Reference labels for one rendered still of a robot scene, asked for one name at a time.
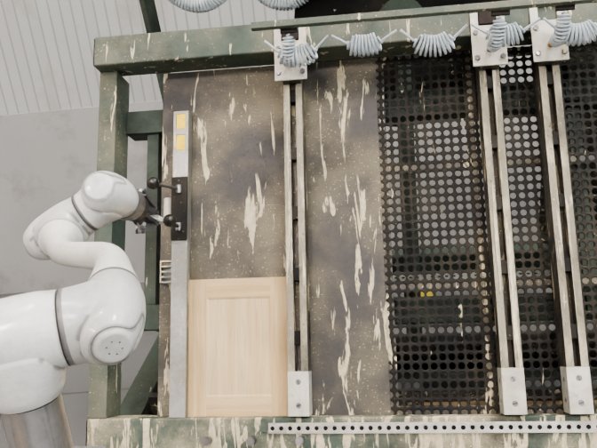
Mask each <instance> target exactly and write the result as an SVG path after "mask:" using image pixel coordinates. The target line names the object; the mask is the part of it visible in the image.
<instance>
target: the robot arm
mask: <svg viewBox="0 0 597 448"><path fill-rule="evenodd" d="M155 208H156V204H155V202H154V201H153V199H152V198H151V197H150V195H149V194H148V193H147V190H146V189H145V188H137V189H136V188H135V187H134V186H133V185H132V184H131V183H130V182H129V181H128V180H127V179H126V178H124V177H123V176H121V175H119V174H117V173H114V172H108V171H97V172H93V173H91V174H90V175H88V176H87V177H86V178H85V180H84V182H83V185H82V188H81V189H80V190H79V191H78V192H77V193H76V194H75V195H73V196H71V197H70V198H68V199H66V200H64V201H62V202H60V203H58V204H56V205H54V206H53V207H52V208H50V209H49V210H47V211H46V212H44V213H43V214H41V215H40V216H39V217H37V218H36V219H35V220H33V221H32V223H31V224H30V225H29V226H28V228H27V229H26V231H25V232H24V235H23V246H24V248H25V250H26V252H27V253H28V254H29V255H30V256H31V257H32V258H34V259H37V260H53V261H54V262H55V263H57V264H59V265H62V266H66V267H72V268H85V269H91V270H92V274H91V276H90V278H89V279H88V281H87V282H85V283H82V284H77V285H73V286H69V287H65V288H60V289H56V290H49V291H35V292H27V293H22V294H18V295H13V296H10V297H6V298H2V299H0V418H1V421H2V425H3V428H4V434H5V438H6V441H7V444H8V448H75V447H74V443H73V439H72V436H71V432H70V428H69V424H68V417H67V414H66V410H65V406H64V402H63V398H62V394H61V392H62V390H63V388H64V386H65V383H66V373H67V367H68V366H71V365H76V364H85V363H93V364H101V365H114V364H120V363H121V362H123V361H124V360H126V359H127V358H128V357H129V356H130V355H131V354H132V353H133V351H134V350H135V349H136V347H137V346H138V345H139V342H140V339H141V337H142V334H143V331H144V327H145V322H146V300H145V295H144V292H143V291H142V288H141V284H140V281H139V279H138V277H137V275H136V273H135V272H134V269H133V267H132V265H131V262H130V260H129V258H128V256H127V255H126V253H125V252H124V251H123V250H122V249H121V248H120V247H118V246H117V245H114V244H111V243H106V242H87V241H88V239H89V236H90V235H91V234H92V233H94V232H95V231H96V230H98V229H99V228H102V227H104V226H105V225H107V224H108V223H111V222H113V221H116V220H129V221H132V222H133V223H134V224H135V225H137V229H136V230H135V233H136V234H145V233H146V232H147V231H149V230H153V229H156V226H159V224H163V217H161V216H159V211H157V210H155ZM143 222H146V224H148V226H143V225H142V223H143Z"/></svg>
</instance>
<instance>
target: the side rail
mask: <svg viewBox="0 0 597 448"><path fill-rule="evenodd" d="M129 96H130V84H129V83H128V82H127V81H126V80H125V79H124V78H123V77H122V76H121V75H120V74H119V73H118V72H117V71H115V72H103V73H100V83H99V130H98V154H97V171H108V172H114V173H117V174H119V175H121V176H123V177H124V178H126V179H127V159H128V135H127V134H126V120H127V112H129ZM125 222H126V220H116V221H113V222H111V223H108V224H107V225H105V226H104V227H102V228H99V229H98V230H96V231H95V232H94V242H106V243H111V244H114V245H117V246H118V247H120V248H121V249H122V250H123V251H124V252H125ZM121 378H122V363H120V364H114V365H101V364H93V363H90V370H89V395H88V419H106V418H110V417H114V416H117V415H120V410H121Z"/></svg>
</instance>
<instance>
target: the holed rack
mask: <svg viewBox="0 0 597 448"><path fill-rule="evenodd" d="M421 433H597V420H591V421H449V422H308V423H268V434H421Z"/></svg>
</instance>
